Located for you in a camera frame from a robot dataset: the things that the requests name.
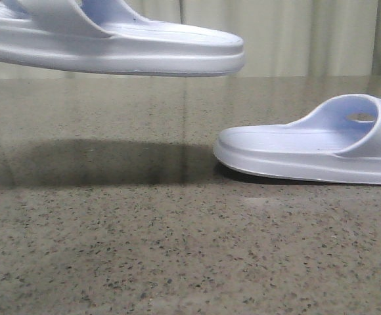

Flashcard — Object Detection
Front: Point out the light blue slipper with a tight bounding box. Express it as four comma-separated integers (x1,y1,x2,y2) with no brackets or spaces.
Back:
213,94,381,184
0,1,244,77

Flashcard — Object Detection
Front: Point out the grey-white curtain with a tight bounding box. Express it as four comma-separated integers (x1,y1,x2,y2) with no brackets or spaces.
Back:
0,0,381,79

